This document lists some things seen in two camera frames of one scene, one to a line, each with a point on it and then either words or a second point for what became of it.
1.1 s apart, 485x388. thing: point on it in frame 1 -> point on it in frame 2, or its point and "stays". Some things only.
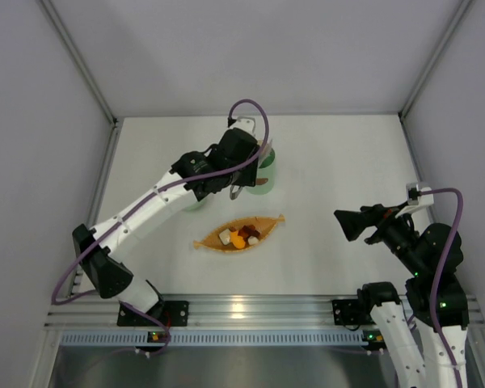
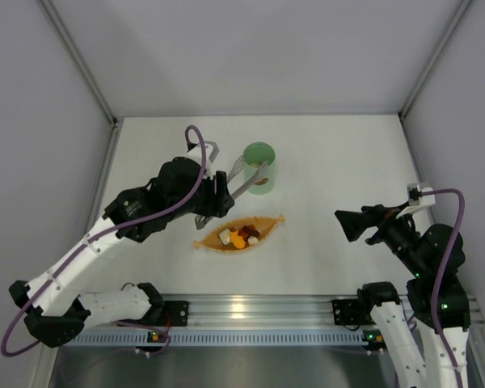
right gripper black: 372,223 stays
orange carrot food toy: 238,241 stays
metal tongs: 236,178 -> 202,221
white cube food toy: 225,235 stays
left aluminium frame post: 99,177 stays
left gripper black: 250,172 -> 222,194
